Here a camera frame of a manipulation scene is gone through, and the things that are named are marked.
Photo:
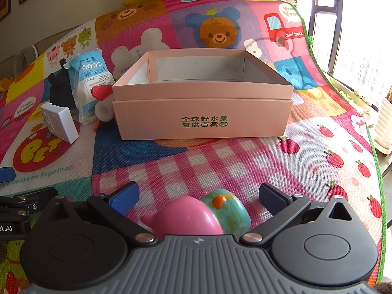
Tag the grey neck pillow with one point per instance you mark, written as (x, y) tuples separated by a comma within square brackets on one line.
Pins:
[(30, 52)]

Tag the dark window frame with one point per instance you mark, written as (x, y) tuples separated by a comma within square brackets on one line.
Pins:
[(324, 6)]

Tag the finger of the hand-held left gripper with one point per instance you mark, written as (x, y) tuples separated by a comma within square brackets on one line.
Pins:
[(6, 174), (27, 200)]

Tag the yellow plush toy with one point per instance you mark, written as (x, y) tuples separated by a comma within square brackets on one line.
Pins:
[(5, 83)]

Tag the pink rubber toy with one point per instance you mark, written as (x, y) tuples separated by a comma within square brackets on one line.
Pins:
[(183, 217)]

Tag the black plush toy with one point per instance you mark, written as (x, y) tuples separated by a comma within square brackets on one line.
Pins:
[(61, 92)]

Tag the white rectangular plastic box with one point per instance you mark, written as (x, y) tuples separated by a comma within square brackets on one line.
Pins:
[(58, 122)]

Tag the colourful cartoon play mat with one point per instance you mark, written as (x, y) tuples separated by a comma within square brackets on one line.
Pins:
[(229, 165)]

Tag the pink cardboard box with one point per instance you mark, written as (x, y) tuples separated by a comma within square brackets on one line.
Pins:
[(199, 107)]

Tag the teal toy cup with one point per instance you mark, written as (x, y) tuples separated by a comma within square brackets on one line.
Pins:
[(235, 214)]

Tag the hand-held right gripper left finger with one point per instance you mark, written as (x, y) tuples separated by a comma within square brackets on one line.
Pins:
[(125, 197)]

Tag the blue white wipes packet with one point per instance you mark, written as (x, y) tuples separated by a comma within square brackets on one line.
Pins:
[(88, 79)]

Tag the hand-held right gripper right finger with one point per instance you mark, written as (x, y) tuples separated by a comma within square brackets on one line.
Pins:
[(272, 199)]

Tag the white radiator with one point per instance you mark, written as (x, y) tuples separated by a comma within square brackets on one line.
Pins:
[(386, 128)]

